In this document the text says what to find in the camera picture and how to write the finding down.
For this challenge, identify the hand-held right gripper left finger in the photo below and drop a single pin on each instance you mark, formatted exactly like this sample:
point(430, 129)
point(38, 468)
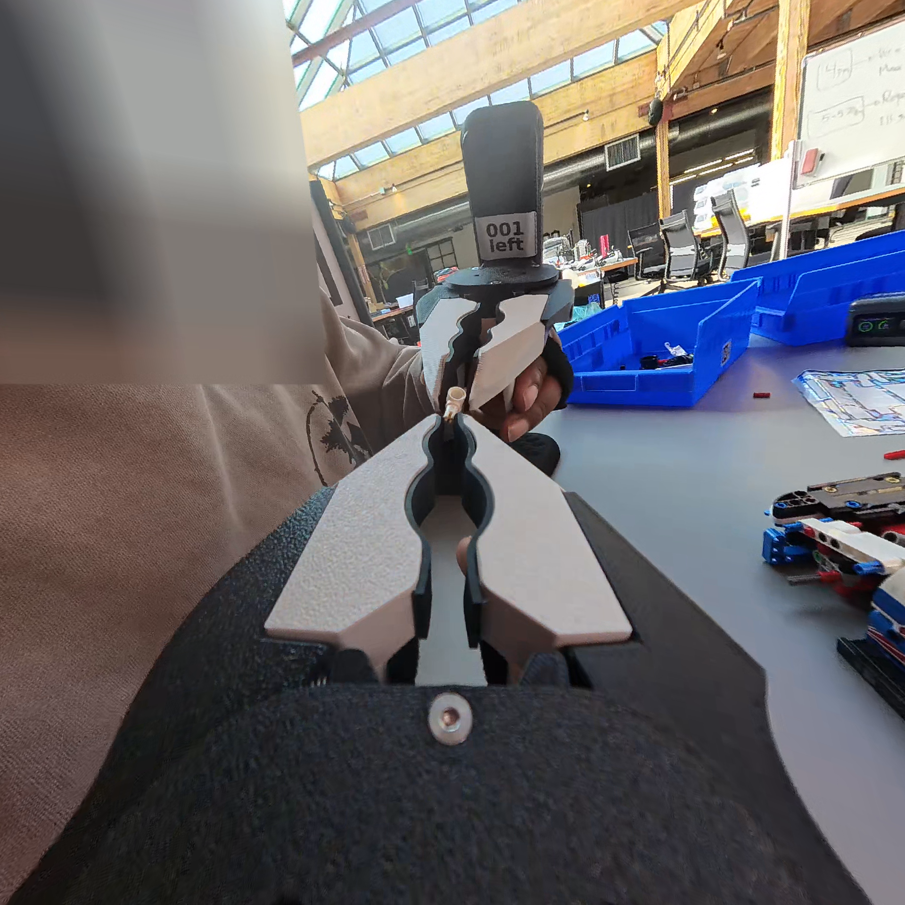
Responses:
point(339, 558)

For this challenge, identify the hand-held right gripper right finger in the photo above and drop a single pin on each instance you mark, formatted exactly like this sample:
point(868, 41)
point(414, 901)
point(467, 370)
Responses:
point(551, 565)

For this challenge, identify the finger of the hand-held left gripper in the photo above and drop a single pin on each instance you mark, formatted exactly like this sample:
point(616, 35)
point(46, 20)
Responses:
point(509, 346)
point(442, 332)

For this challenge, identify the white toy brick beam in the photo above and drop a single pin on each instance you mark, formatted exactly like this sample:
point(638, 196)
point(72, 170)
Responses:
point(456, 399)

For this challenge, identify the person's left forearm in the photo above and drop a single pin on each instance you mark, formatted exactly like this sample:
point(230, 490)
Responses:
point(396, 375)

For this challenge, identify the grey desk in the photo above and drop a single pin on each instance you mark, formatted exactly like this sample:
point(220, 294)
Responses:
point(672, 466)

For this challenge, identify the person's left hand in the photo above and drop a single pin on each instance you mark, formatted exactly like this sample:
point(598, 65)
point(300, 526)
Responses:
point(530, 389)

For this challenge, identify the person's right hand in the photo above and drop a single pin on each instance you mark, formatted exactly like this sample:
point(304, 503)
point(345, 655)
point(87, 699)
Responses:
point(464, 558)

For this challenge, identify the blue plastic parts bin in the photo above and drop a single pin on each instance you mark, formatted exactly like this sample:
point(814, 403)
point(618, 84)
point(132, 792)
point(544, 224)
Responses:
point(813, 304)
point(636, 332)

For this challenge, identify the small black toy parts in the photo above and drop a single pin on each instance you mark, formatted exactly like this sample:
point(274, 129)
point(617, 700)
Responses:
point(657, 361)

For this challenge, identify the black office chair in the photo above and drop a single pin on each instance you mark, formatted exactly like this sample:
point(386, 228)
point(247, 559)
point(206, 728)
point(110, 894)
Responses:
point(645, 251)
point(682, 247)
point(728, 226)

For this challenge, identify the person in beige sweatshirt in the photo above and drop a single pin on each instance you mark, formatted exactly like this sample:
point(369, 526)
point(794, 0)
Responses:
point(141, 530)

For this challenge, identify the stack of clear storage boxes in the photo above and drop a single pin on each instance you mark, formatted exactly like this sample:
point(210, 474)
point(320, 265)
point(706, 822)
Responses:
point(742, 191)

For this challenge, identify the toy brick race car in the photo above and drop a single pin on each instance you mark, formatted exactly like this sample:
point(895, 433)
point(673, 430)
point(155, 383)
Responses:
point(841, 544)

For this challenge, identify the wooden workbench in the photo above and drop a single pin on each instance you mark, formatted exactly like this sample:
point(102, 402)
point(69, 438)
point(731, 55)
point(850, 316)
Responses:
point(820, 209)

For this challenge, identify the toy instruction booklet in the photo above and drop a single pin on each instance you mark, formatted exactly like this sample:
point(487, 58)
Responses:
point(855, 399)

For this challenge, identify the whiteboard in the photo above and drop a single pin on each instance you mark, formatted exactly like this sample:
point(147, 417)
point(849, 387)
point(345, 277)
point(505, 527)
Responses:
point(855, 106)

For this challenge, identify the black device with display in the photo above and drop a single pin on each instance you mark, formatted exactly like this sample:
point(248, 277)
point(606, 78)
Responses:
point(877, 322)

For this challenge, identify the metal air duct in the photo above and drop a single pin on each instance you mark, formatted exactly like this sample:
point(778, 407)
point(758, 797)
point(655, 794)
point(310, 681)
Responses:
point(587, 164)

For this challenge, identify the wall air vent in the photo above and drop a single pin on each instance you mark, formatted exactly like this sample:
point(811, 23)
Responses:
point(623, 153)

